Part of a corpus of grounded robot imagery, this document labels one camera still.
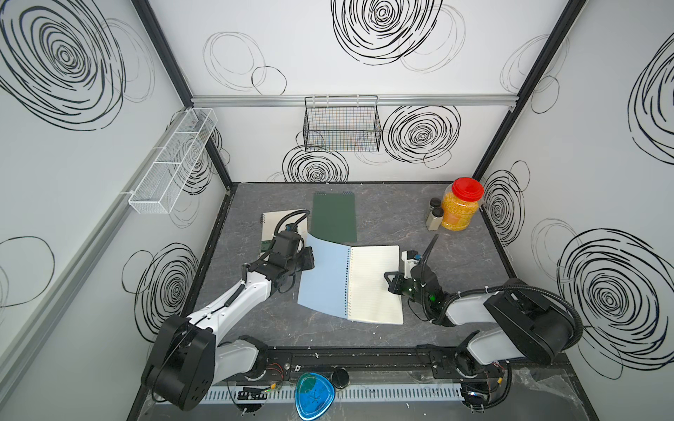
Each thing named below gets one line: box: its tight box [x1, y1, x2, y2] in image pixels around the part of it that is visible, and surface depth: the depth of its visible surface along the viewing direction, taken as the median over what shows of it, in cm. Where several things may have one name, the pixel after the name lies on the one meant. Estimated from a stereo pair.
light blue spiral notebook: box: [298, 233, 404, 325], surface depth 90 cm
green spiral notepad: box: [310, 191, 358, 243], surface depth 112 cm
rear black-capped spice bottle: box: [429, 197, 442, 211], surface depth 103 cm
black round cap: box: [330, 366, 351, 389], surface depth 65 cm
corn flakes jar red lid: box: [441, 177, 485, 232], surface depth 98 cm
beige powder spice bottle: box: [425, 206, 445, 231], surface depth 101 cm
